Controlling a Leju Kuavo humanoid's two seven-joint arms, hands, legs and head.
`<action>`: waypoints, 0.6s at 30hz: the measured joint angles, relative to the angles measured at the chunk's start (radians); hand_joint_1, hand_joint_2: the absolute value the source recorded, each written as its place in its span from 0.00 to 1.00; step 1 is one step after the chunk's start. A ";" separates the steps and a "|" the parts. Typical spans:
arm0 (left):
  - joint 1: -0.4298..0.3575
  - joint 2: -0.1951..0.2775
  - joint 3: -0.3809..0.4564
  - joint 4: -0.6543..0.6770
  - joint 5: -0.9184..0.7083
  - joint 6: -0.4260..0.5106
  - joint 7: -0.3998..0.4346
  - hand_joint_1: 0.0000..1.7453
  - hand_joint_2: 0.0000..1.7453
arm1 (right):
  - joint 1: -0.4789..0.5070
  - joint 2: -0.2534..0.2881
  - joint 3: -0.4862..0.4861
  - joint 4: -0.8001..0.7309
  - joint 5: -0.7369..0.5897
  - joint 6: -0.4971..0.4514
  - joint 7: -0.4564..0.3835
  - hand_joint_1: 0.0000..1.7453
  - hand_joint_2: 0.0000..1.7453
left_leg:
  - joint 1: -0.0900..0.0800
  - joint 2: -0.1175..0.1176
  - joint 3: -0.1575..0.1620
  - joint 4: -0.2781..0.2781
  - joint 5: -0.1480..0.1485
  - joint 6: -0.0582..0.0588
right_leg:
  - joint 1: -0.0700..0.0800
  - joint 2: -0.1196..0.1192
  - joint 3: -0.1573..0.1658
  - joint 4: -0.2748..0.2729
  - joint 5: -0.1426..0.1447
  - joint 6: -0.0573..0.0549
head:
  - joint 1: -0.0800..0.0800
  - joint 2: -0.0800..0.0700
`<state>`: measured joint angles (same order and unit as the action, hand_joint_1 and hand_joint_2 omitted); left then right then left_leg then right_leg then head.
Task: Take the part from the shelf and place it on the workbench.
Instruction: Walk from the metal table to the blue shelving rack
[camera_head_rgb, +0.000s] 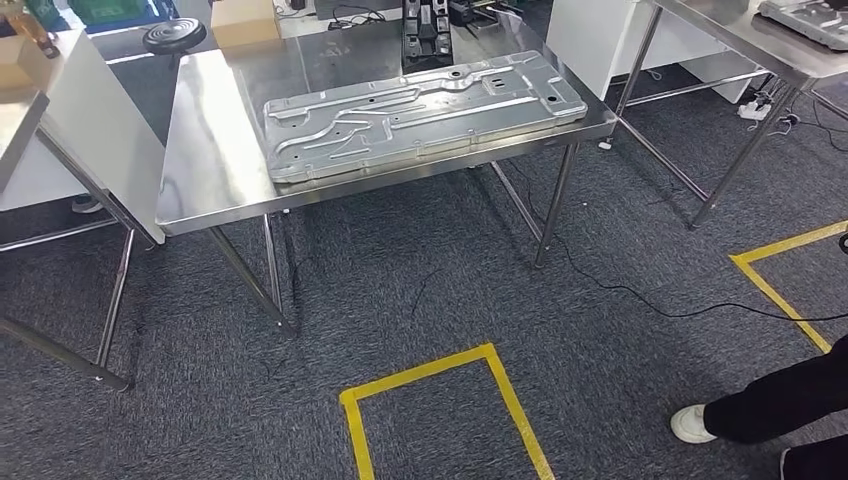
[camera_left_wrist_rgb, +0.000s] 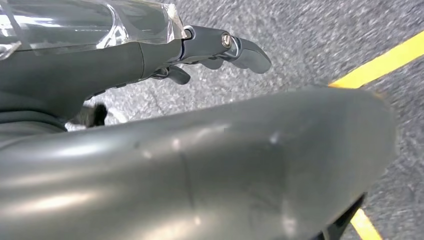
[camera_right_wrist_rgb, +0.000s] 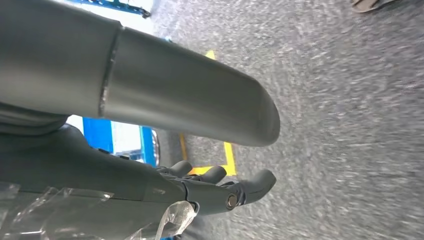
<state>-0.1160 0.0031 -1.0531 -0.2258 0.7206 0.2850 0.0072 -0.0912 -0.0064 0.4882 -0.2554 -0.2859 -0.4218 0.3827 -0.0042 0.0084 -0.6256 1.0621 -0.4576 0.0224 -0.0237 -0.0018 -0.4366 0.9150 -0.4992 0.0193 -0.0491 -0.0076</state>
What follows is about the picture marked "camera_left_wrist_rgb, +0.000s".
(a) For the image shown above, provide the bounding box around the dark robot lower body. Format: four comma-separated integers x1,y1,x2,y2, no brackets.
312,194,368,240

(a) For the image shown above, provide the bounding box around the black fuzzy strap end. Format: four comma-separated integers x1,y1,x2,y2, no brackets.
65,103,109,132

